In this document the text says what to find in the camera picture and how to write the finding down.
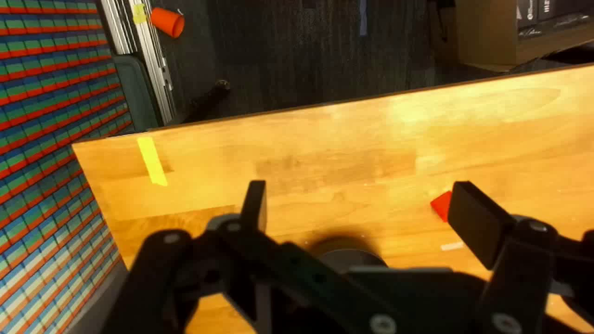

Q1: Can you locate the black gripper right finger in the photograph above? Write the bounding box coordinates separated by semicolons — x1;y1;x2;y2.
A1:
447;182;594;334

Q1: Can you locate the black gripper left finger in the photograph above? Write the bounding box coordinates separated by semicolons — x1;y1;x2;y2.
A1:
103;180;397;334

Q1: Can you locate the orange block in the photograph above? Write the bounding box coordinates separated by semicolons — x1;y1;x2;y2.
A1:
430;192;452;223

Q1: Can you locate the yellow tape strip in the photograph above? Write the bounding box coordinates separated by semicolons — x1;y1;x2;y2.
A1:
137;138;167;188

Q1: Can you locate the colourful striped panel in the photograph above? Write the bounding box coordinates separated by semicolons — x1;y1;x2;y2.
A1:
0;0;133;334

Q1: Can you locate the orange plastic cup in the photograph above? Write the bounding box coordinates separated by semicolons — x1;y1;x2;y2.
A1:
150;8;185;39

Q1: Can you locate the aluminium extrusion rail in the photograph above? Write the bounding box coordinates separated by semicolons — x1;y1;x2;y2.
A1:
98;0;176;125

